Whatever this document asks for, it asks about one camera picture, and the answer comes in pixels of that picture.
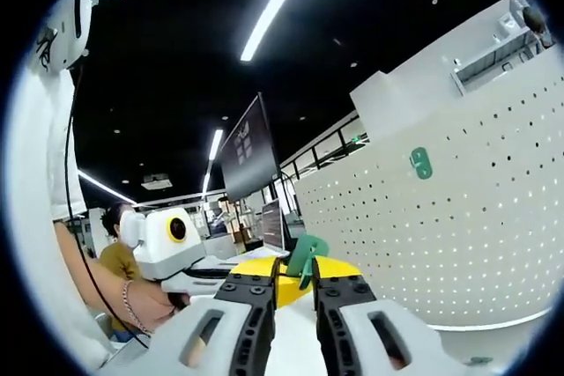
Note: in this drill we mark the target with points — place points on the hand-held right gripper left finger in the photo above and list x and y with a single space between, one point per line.
251 305

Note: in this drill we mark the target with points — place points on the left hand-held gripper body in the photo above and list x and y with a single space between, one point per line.
154 252

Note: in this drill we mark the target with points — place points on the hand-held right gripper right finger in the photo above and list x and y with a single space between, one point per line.
335 305

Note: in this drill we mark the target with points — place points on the white perforated mounting plate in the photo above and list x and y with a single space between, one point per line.
440 239

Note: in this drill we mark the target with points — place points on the person's left hand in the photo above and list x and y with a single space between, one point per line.
152 305

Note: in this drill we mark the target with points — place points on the large black monitor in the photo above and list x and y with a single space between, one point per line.
251 151

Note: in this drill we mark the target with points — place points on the ceiling light strip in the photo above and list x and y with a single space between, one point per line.
216 142
273 6

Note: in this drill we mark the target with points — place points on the white square pillar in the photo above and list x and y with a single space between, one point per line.
383 107

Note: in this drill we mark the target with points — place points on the white worn device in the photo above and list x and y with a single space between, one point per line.
66 41

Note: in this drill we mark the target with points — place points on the grey metal shelf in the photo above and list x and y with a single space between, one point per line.
489 59

